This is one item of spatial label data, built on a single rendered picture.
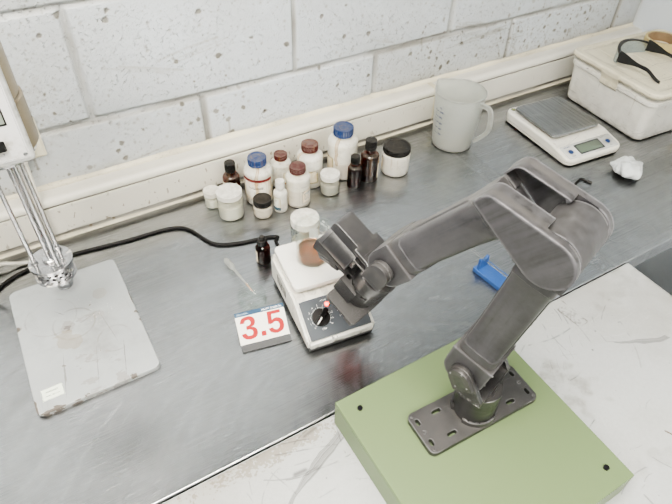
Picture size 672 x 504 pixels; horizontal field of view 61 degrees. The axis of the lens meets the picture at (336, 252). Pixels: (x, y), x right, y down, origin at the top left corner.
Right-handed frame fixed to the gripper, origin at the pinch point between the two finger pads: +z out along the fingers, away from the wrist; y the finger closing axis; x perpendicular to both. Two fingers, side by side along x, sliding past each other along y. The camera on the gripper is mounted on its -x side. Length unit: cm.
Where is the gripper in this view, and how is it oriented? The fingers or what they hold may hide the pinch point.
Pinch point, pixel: (348, 303)
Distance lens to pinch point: 102.4
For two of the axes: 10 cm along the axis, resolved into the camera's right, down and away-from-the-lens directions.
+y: -7.3, 5.8, -3.6
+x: 6.5, 7.5, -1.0
